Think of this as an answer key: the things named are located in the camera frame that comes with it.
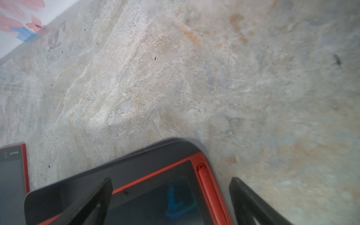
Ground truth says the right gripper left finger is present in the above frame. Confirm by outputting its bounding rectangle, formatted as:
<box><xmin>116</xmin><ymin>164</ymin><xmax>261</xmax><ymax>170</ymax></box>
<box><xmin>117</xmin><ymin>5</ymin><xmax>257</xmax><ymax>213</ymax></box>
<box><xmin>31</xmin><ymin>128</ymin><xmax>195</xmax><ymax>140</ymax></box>
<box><xmin>53</xmin><ymin>178</ymin><xmax>113</xmax><ymax>225</ymax></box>

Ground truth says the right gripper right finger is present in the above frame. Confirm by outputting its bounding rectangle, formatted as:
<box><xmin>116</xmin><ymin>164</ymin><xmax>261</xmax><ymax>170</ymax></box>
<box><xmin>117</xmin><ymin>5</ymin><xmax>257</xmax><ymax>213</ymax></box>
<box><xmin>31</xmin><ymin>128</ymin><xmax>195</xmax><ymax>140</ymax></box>
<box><xmin>229</xmin><ymin>177</ymin><xmax>291</xmax><ymax>225</ymax></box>

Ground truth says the red writing tablet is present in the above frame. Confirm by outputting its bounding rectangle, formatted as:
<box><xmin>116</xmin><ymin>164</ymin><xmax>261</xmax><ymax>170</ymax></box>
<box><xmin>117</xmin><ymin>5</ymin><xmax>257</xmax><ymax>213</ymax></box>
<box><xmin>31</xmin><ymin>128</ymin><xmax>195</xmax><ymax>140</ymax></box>
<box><xmin>1</xmin><ymin>143</ymin><xmax>30</xmax><ymax>225</ymax></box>
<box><xmin>38</xmin><ymin>152</ymin><xmax>232</xmax><ymax>225</ymax></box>

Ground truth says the dark grey storage box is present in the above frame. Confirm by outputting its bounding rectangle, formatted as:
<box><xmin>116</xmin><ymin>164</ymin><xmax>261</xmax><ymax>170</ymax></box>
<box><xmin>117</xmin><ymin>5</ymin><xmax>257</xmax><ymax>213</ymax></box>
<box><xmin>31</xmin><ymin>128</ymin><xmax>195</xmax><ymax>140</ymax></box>
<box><xmin>23</xmin><ymin>137</ymin><xmax>214</xmax><ymax>225</ymax></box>

